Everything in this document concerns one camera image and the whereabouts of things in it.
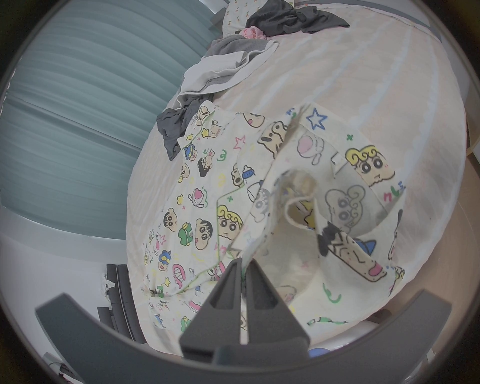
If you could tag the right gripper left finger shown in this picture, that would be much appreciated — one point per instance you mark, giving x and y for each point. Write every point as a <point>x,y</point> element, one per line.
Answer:
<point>217,322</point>

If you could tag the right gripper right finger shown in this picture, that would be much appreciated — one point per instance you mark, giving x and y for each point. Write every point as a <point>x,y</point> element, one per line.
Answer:
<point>273,330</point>

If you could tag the white printed pyjama top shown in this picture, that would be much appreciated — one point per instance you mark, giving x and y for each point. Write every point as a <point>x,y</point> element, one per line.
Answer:
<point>300,168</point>

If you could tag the bed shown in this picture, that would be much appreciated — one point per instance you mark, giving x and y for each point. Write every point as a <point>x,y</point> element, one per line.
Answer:
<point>356,75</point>

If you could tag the white cloth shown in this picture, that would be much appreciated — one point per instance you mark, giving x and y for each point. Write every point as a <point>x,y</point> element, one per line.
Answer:
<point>108,287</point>

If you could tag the dark grey garment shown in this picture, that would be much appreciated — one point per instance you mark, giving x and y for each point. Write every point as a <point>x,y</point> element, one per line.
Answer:
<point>172,127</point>

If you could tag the blue-green curtain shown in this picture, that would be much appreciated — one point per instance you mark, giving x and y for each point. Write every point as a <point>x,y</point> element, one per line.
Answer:
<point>56,168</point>
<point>112,45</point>

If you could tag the grey and white garment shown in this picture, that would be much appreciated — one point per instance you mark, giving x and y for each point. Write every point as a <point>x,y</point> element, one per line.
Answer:
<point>210,71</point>

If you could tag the pink garment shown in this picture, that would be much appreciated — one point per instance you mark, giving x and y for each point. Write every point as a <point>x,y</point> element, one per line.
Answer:
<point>253,33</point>

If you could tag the grey bedside table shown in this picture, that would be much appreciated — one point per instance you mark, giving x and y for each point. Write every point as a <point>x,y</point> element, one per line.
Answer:
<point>217,22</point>

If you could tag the white printed pillow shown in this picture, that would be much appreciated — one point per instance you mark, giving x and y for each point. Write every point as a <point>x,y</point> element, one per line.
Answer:
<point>232,11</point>

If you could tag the black garment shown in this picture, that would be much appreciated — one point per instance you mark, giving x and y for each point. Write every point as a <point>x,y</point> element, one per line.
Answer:
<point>292,18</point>

